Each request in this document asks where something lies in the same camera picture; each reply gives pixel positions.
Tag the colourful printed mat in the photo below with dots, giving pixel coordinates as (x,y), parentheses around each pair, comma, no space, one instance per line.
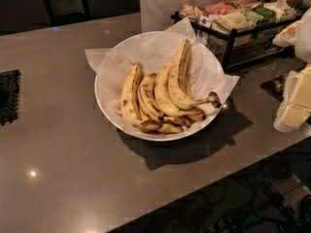
(275,87)

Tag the white paper liner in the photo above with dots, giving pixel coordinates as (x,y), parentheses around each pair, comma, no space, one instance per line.
(149,52)

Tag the assorted sugar packets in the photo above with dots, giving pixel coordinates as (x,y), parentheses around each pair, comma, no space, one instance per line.
(241,15)

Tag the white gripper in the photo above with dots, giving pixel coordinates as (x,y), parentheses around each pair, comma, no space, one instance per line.
(297,98)

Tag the white bowl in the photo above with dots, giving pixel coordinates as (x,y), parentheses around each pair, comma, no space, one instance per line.
(107,114)

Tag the spotted yellow banana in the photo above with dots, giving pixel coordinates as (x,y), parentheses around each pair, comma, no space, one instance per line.
(176,81)
(133,108)
(164,101)
(146,98)

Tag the black chair frame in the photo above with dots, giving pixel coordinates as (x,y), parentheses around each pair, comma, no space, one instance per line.
(63,12)

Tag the black wire condiment rack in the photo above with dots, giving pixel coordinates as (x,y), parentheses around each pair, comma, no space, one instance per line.
(250,48)

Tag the black mesh mat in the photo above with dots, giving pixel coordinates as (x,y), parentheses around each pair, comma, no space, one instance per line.
(9,94)

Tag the bottom hidden yellow banana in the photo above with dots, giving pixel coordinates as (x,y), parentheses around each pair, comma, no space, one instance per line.
(176,125)

